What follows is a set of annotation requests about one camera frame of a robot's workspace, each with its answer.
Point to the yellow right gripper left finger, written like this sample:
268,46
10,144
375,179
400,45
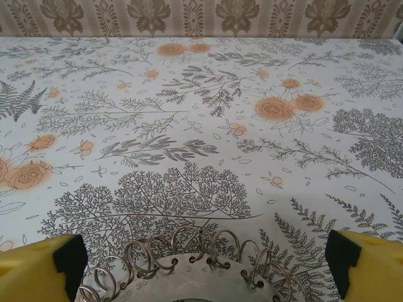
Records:
28,270

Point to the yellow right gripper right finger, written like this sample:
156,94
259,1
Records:
374,270

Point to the floral table cover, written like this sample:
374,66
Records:
201,126

